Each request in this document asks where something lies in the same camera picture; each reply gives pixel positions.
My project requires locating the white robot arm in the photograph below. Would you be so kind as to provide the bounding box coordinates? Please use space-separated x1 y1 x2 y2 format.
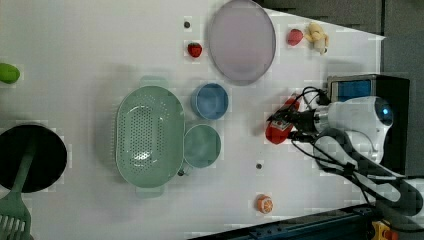
265 95 423 218

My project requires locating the green round cup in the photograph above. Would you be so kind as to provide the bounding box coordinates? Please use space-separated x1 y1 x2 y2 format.
178 124 221 176

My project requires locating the pink toy fruit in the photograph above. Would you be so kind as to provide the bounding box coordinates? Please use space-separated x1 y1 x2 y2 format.
287 29 303 46

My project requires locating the green toy fruit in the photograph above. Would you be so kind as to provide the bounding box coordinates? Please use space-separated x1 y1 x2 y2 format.
0 63 20 84

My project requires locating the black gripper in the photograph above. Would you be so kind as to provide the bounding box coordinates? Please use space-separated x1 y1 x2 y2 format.
268 108 320 142

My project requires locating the black round pan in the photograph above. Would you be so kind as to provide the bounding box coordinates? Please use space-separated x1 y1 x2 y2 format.
0 123 68 194

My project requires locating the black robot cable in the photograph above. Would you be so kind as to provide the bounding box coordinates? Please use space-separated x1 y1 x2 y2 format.
289 86 424 234

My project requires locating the red knitted ketchup bottle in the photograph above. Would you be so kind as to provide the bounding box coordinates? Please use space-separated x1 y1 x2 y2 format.
265 94 300 145

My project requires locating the blue metal frame rail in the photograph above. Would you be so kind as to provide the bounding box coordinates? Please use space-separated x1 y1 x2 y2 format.
189 205 375 240

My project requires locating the red toy strawberry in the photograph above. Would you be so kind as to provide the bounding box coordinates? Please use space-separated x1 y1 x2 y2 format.
187 42 203 58

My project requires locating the blue round bowl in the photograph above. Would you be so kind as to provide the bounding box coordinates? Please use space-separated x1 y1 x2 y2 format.
190 83 229 120

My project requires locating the orange toy slice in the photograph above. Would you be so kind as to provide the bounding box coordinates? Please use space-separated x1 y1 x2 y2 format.
256 194 273 214

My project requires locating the green toy spatula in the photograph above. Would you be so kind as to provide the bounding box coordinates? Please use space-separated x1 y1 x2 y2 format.
0 143 36 240

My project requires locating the green oval colander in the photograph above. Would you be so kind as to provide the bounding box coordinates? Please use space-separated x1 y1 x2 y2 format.
115 75 185 199

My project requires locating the yellow toy banana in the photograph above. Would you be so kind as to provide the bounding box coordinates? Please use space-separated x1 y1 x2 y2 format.
304 22 329 55

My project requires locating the lilac round plate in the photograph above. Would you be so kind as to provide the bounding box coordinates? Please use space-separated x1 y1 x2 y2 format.
208 0 276 85

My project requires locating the black toaster oven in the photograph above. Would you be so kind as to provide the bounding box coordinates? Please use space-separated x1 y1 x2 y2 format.
327 74 410 174

